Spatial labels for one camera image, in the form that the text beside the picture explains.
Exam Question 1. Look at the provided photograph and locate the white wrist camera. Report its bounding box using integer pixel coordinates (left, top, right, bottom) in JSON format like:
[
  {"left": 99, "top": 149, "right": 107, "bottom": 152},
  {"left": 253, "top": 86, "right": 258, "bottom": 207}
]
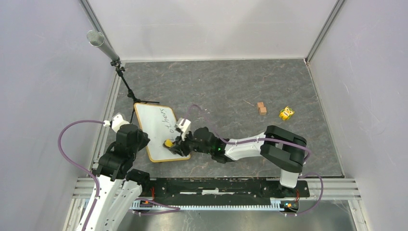
[
  {"left": 175, "top": 117, "right": 191, "bottom": 141},
  {"left": 102, "top": 113, "right": 130, "bottom": 133}
]

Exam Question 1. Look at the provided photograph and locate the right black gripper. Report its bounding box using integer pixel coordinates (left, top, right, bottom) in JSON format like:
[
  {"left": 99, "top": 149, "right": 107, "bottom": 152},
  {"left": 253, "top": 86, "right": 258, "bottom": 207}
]
[{"left": 170, "top": 130, "right": 213, "bottom": 158}]

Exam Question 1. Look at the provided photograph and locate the lower wooden cube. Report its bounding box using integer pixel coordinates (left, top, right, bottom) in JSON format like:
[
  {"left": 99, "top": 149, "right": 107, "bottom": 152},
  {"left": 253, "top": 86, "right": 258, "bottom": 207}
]
[{"left": 258, "top": 107, "right": 267, "bottom": 116}]

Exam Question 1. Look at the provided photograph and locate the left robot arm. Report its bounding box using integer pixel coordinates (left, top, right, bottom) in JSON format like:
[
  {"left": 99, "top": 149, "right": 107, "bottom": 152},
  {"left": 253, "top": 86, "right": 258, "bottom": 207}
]
[{"left": 76, "top": 124, "right": 151, "bottom": 231}]

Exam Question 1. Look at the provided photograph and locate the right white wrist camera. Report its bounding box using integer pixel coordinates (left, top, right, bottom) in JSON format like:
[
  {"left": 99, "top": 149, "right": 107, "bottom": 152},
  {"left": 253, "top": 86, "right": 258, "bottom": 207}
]
[{"left": 175, "top": 117, "right": 191, "bottom": 141}]

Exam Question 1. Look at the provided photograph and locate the wooden cube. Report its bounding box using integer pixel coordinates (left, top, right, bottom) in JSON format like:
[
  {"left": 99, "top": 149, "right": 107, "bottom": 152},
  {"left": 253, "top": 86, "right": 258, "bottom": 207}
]
[
  {"left": 258, "top": 107, "right": 267, "bottom": 116},
  {"left": 256, "top": 102, "right": 265, "bottom": 109}
]

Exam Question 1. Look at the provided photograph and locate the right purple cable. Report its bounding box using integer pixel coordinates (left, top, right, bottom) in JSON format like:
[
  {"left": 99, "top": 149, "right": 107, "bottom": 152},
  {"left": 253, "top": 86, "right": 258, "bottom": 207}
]
[{"left": 186, "top": 104, "right": 324, "bottom": 217}]

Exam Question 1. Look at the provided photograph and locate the purple cable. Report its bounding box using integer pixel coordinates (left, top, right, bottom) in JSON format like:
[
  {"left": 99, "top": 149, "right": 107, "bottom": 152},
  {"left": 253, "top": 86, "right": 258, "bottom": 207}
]
[
  {"left": 58, "top": 119, "right": 107, "bottom": 231},
  {"left": 186, "top": 104, "right": 324, "bottom": 217}
]

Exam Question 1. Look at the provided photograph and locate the yellow bone shaped eraser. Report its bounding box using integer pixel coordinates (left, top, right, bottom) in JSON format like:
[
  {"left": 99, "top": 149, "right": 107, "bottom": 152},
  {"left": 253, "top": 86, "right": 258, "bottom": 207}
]
[{"left": 164, "top": 139, "right": 174, "bottom": 148}]

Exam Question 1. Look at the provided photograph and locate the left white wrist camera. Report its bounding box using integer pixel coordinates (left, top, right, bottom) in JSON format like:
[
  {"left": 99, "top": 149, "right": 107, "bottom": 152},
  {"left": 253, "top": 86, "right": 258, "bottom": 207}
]
[{"left": 102, "top": 113, "right": 130, "bottom": 133}]

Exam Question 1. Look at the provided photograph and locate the silver microphone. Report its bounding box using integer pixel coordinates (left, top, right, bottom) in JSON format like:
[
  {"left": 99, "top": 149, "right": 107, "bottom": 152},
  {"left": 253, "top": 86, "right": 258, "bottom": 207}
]
[{"left": 87, "top": 30, "right": 120, "bottom": 61}]

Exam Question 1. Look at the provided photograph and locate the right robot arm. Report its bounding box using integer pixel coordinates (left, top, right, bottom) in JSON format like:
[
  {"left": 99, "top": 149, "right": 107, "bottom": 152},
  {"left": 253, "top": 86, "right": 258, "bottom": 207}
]
[{"left": 163, "top": 126, "right": 310, "bottom": 196}]

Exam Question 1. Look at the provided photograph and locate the black microphone tripod stand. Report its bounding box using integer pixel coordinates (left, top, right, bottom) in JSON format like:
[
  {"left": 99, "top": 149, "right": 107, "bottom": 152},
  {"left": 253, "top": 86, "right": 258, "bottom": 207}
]
[{"left": 110, "top": 59, "right": 160, "bottom": 104}]

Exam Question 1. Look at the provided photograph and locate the upper wooden cube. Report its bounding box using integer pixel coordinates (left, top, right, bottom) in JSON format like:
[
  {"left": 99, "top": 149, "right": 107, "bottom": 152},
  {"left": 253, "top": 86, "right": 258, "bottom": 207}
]
[{"left": 256, "top": 102, "right": 265, "bottom": 109}]

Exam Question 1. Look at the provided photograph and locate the yellow owl toy block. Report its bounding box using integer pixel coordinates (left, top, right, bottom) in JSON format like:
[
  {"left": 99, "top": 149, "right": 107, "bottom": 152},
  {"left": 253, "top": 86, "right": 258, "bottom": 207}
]
[{"left": 279, "top": 106, "right": 294, "bottom": 121}]

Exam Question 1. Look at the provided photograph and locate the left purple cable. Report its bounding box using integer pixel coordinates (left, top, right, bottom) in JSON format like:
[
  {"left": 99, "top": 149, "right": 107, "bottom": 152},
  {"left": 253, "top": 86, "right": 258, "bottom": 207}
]
[{"left": 58, "top": 119, "right": 107, "bottom": 231}]

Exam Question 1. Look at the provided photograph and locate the yellow framed whiteboard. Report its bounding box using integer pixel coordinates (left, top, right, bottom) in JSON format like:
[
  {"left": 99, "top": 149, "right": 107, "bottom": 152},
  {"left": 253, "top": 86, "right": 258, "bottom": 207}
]
[{"left": 134, "top": 103, "right": 191, "bottom": 163}]

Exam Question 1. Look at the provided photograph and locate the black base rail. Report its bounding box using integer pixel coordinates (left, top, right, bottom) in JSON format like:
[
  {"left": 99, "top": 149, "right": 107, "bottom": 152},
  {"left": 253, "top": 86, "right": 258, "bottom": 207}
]
[{"left": 141, "top": 177, "right": 310, "bottom": 206}]

